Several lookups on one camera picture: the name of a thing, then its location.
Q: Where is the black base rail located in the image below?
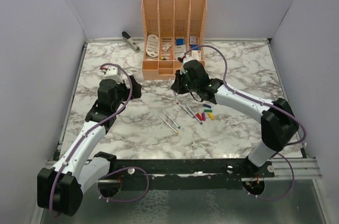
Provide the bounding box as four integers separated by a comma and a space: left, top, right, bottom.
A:
97, 158, 274, 195

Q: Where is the yellow tip pen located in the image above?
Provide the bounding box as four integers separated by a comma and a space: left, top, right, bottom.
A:
160, 117, 179, 134

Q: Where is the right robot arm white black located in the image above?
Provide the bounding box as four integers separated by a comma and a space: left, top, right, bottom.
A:
171, 60, 299, 177

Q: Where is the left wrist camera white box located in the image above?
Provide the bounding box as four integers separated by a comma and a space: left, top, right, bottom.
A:
101, 66, 123, 84

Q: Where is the orange desk organizer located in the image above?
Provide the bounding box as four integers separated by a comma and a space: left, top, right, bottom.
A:
141, 0, 207, 80

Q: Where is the blue eraser box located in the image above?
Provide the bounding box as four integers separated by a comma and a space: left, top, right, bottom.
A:
175, 38, 185, 46

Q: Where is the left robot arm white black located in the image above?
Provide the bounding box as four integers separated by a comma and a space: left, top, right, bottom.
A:
37, 75, 141, 216

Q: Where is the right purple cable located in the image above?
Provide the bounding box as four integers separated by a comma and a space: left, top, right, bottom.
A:
182, 45, 308, 200

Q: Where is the white paper packet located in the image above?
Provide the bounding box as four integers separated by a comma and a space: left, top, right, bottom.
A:
174, 44, 186, 62

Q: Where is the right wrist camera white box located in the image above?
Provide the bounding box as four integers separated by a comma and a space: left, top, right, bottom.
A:
177, 55, 189, 64

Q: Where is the red marker pen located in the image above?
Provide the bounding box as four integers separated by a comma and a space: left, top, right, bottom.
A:
172, 90, 179, 105

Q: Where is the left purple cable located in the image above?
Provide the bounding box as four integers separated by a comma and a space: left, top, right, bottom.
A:
49, 62, 149, 218

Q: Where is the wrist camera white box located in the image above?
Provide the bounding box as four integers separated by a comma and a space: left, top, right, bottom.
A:
177, 55, 189, 64
101, 66, 123, 84

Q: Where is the black grey stapler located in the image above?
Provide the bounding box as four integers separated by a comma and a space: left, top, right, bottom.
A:
122, 31, 140, 52

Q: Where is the purple cable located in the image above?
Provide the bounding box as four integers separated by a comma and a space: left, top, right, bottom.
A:
49, 62, 149, 218
182, 45, 308, 200

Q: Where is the white label box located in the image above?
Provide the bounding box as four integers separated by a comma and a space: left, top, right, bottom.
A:
191, 50, 202, 61

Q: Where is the oval barcode card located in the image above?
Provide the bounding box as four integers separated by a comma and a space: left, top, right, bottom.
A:
145, 34, 159, 58

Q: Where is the yellow pen cap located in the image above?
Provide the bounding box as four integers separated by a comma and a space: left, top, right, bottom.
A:
208, 113, 215, 120

